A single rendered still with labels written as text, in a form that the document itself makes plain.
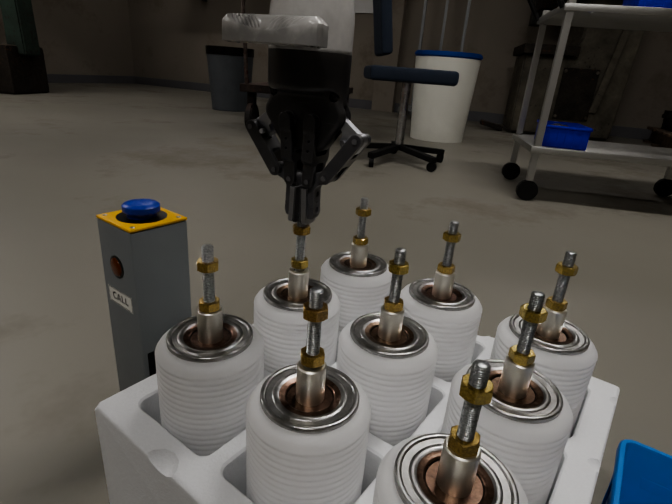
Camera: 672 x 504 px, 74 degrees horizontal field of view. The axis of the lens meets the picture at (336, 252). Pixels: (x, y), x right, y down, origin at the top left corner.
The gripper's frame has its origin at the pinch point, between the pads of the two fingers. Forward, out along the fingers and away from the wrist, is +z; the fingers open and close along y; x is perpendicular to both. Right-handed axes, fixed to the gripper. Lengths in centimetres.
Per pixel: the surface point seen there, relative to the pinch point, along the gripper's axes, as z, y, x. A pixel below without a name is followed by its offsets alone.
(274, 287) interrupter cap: 10.2, 2.7, 0.5
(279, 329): 12.3, -0.6, 4.6
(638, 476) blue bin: 27.2, -38.8, -11.7
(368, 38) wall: -54, 236, -581
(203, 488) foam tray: 17.6, -3.6, 19.6
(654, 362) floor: 35, -49, -56
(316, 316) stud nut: 2.8, -9.7, 14.7
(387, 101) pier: 23, 195, -571
